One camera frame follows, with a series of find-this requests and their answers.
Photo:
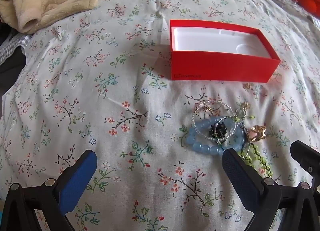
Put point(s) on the gold metal hair clip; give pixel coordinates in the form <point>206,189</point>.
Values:
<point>260,133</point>

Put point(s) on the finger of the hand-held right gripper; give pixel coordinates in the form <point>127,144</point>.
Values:
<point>308,157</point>

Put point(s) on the small gold flower earring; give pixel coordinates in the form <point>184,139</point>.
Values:
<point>247,86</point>

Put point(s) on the red cardboard box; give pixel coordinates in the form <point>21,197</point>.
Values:
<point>220,65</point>

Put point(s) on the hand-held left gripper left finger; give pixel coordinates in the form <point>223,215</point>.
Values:
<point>78,182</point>

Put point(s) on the gold bow earring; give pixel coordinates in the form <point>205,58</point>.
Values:
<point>246,107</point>

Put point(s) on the floral bedsheet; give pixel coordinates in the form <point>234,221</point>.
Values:
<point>100,96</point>

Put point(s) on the black claw hair clip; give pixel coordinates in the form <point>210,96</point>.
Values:
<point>218,131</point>

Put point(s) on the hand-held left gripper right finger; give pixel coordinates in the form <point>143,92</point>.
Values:
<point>238,178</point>

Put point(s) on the grey checked cloth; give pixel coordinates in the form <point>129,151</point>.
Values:
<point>13,45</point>

